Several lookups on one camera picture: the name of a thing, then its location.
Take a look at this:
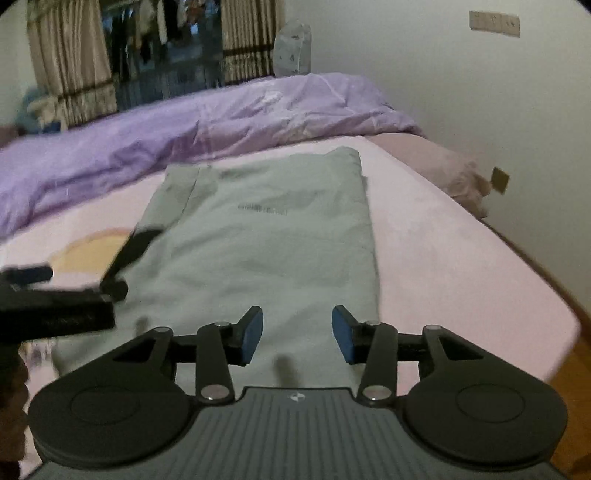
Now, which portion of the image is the grey and black jacket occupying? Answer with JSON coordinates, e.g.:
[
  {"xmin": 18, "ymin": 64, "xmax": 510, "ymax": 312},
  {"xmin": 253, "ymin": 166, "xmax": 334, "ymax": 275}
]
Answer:
[{"xmin": 53, "ymin": 147, "xmax": 380, "ymax": 389}]

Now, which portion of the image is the pile of clothes by curtain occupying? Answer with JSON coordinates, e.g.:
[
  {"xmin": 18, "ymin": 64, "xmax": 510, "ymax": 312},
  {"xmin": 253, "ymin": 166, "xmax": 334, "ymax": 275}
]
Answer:
[{"xmin": 14, "ymin": 87, "xmax": 62, "ymax": 135}]

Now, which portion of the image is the person's left hand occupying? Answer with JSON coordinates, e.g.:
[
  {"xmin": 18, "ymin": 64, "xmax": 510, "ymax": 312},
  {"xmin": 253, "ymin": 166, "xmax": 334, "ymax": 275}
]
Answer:
[{"xmin": 1, "ymin": 340, "xmax": 29, "ymax": 479}]

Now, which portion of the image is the purple duvet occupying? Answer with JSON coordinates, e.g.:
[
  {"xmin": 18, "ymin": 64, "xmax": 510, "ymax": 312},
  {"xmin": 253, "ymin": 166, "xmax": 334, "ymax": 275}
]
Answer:
[{"xmin": 1, "ymin": 73, "xmax": 423, "ymax": 239}]

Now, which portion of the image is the pink plush blanket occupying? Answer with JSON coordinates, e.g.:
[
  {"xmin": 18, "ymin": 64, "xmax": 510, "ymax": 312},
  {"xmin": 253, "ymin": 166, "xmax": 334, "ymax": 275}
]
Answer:
[{"xmin": 0, "ymin": 134, "xmax": 583, "ymax": 480}]

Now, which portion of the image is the mauve bed sheet mattress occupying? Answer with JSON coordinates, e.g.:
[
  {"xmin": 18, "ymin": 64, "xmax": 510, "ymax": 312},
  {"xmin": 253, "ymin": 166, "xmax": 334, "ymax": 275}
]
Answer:
[{"xmin": 366, "ymin": 133, "xmax": 492, "ymax": 219}]

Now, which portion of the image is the left beige striped curtain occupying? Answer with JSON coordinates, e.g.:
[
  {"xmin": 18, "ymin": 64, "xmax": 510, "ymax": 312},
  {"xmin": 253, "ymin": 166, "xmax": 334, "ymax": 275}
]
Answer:
[{"xmin": 26, "ymin": 0, "xmax": 117, "ymax": 128}]

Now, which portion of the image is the beige striped curtain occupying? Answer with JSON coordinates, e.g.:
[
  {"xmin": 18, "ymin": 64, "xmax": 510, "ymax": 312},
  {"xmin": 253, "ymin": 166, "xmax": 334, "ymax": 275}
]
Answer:
[
  {"xmin": 26, "ymin": 0, "xmax": 117, "ymax": 128},
  {"xmin": 221, "ymin": 0, "xmax": 279, "ymax": 86}
]

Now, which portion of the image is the covered standing fan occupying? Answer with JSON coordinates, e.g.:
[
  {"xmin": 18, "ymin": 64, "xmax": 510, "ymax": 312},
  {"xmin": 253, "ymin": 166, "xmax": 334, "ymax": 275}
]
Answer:
[{"xmin": 273, "ymin": 20, "xmax": 311, "ymax": 77}]

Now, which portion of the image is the right beige striped curtain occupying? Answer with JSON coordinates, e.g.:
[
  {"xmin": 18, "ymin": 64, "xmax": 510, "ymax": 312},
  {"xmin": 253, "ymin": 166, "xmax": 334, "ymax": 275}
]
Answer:
[{"xmin": 221, "ymin": 0, "xmax": 279, "ymax": 86}]

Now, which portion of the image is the low brown wall socket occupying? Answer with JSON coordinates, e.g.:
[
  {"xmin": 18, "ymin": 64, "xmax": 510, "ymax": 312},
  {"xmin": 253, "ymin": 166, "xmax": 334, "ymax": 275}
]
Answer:
[{"xmin": 490, "ymin": 167, "xmax": 510, "ymax": 195}]

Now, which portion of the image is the beige wall switch panel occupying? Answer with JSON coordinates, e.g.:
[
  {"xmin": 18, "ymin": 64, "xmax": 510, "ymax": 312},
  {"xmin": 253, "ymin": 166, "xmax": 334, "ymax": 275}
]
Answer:
[{"xmin": 469, "ymin": 11, "xmax": 521, "ymax": 38}]

